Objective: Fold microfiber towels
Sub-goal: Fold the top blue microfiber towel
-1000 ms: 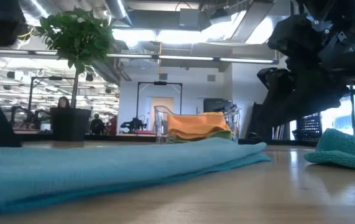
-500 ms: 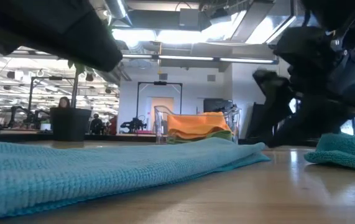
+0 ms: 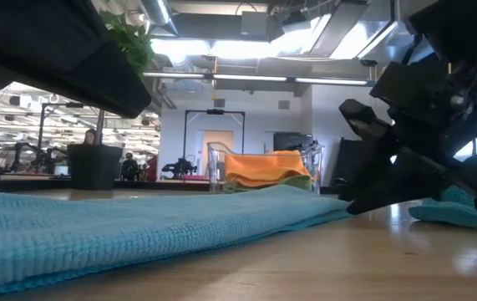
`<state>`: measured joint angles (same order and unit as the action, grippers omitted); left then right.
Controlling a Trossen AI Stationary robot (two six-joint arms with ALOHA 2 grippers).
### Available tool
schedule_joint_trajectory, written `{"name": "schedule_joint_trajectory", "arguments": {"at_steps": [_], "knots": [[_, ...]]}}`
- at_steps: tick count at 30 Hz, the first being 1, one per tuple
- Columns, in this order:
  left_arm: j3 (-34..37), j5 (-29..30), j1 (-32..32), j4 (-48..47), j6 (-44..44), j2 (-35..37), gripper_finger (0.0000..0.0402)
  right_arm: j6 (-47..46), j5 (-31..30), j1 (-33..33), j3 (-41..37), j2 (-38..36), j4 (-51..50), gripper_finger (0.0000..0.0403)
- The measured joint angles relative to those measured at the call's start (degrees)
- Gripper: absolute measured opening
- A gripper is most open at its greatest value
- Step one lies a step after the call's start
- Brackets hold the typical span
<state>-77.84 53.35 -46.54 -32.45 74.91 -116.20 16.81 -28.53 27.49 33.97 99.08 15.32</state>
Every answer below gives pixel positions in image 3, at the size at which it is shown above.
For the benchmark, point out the silver ceiling duct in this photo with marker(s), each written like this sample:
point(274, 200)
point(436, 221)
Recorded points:
point(346, 29)

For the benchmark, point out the grey wall vent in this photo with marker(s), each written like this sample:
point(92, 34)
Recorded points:
point(284, 104)
point(219, 103)

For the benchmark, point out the black distant gantry frame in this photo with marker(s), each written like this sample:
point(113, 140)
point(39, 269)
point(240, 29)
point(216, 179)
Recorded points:
point(41, 125)

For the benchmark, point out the ceiling dome camera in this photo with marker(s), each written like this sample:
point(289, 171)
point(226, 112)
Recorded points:
point(368, 62)

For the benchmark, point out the long ceiling light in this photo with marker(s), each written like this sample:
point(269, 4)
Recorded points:
point(242, 78)

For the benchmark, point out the aqua microfiber towel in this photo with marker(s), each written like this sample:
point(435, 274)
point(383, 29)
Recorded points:
point(138, 226)

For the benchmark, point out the orange microfiber towel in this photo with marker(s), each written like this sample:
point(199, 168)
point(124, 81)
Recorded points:
point(263, 167)

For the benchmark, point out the grey ceiling box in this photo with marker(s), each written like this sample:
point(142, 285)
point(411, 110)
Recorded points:
point(255, 25)

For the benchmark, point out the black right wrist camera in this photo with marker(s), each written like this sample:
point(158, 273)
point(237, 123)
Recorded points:
point(359, 117)

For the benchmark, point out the person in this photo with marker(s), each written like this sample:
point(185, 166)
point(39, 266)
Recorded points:
point(90, 137)
point(129, 167)

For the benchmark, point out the black aluminium table frame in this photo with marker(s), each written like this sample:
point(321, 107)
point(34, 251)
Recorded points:
point(158, 185)

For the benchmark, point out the black folding screen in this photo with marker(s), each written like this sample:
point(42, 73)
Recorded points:
point(348, 159)

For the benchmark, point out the black cabinet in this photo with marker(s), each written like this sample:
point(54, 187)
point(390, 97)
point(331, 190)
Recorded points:
point(292, 141)

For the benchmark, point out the spare black robot arm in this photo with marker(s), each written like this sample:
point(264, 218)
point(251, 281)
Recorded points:
point(48, 158)
point(179, 169)

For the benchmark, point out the teal green microfiber towel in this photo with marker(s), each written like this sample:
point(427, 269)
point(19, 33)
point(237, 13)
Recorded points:
point(438, 213)

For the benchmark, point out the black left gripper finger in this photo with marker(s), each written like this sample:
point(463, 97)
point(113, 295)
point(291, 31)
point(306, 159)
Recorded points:
point(96, 83)

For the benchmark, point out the clear plastic bin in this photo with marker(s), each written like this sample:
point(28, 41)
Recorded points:
point(215, 167)

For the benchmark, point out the artificial green leafy plant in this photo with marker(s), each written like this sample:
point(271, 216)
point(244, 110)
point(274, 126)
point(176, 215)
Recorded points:
point(133, 46)

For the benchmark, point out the tan door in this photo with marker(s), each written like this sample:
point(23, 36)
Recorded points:
point(217, 142)

